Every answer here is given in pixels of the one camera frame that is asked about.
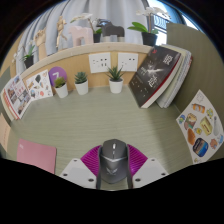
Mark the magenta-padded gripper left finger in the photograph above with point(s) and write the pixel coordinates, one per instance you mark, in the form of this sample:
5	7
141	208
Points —
78	171

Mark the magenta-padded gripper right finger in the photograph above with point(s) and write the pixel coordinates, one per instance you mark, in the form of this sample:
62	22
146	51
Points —
150	171

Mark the grey computer mouse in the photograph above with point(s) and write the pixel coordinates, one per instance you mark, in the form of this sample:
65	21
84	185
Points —
114	161

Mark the pink mouse pad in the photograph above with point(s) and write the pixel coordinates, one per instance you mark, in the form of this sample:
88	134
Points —
36	155

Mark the white food sticker sheet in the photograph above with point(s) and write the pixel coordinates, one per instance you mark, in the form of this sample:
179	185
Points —
201	130

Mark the small succulent in white pot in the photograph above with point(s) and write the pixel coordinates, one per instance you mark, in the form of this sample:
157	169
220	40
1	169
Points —
62	91
81	88
116	86

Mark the black book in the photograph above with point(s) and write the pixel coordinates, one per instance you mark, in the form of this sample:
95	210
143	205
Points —
153	76

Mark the red-edged photo magazine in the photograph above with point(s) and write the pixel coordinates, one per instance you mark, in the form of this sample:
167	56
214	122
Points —
16	96

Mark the stack of white books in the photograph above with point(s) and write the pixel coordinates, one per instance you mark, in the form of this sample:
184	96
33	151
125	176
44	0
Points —
180	76

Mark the leaning white and brown books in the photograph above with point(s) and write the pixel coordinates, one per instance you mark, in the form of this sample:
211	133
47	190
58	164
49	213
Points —
5	103

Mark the white orchid in black pot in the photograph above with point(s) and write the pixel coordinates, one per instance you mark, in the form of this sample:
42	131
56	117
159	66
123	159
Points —
97	37
29	61
149	39

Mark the light wooden desk ledge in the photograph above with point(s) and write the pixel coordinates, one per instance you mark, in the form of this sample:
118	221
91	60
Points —
83	49

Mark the pink horse figurine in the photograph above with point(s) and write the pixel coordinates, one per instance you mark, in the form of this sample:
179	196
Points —
81	35

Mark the wooden hand model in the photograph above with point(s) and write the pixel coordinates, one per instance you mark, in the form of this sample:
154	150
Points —
40	38

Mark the dark grey horse figurine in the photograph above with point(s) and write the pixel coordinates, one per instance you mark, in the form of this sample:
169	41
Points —
112	30

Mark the dark-framed window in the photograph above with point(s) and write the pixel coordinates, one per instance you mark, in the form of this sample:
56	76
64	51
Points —
166	20

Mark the light grey curtain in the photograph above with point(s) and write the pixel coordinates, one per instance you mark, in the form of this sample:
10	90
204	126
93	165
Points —
110	10

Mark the white wall socket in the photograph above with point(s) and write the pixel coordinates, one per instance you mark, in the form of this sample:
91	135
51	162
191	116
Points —
99	62
127	62

